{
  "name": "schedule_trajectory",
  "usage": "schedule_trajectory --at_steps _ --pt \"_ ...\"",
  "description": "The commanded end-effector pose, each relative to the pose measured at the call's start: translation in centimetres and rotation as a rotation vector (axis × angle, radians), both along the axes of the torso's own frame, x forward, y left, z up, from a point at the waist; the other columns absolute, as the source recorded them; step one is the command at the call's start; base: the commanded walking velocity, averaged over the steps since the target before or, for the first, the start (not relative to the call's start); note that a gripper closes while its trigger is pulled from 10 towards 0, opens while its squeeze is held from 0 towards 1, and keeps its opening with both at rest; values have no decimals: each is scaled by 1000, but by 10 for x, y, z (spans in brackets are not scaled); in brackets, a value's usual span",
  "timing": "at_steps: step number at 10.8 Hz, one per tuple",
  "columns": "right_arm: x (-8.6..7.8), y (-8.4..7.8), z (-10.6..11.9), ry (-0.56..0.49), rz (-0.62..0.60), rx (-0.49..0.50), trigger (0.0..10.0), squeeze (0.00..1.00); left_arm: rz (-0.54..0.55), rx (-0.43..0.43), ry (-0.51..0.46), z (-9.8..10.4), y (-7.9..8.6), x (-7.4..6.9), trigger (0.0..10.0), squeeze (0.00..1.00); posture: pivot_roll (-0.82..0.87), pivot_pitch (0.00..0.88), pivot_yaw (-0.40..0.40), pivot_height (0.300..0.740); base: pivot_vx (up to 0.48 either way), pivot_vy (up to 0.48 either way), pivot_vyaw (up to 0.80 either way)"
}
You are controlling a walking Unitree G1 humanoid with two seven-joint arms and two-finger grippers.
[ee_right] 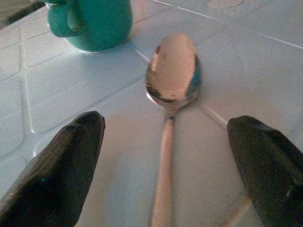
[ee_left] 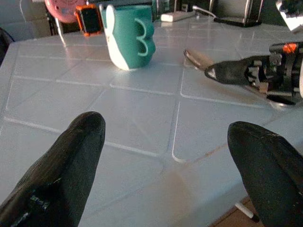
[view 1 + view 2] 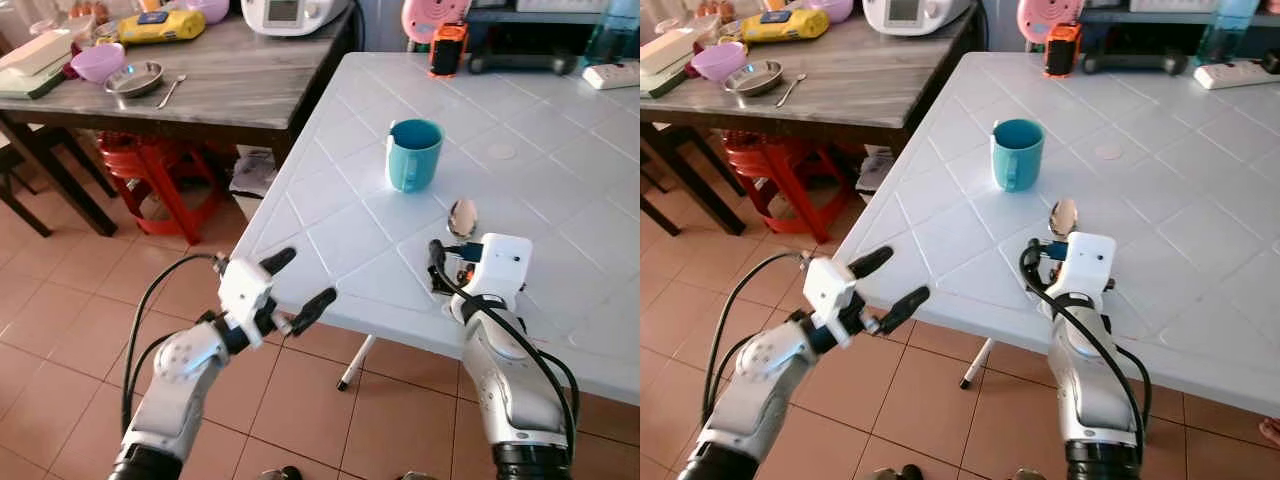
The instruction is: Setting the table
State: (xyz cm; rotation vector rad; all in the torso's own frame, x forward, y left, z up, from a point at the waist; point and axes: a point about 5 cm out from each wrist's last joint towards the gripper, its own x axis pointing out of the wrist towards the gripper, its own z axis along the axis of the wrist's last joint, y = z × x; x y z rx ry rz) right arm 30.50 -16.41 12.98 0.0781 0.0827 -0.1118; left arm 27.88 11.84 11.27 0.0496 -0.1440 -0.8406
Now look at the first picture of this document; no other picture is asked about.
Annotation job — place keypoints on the green ceramic mug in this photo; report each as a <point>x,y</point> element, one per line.
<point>106,23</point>

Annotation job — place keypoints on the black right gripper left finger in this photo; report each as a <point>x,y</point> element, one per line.
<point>52,179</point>

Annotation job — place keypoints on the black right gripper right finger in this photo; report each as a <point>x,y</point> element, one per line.
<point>272,170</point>

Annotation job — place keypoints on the silver metal spoon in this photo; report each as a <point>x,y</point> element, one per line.
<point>170,71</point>

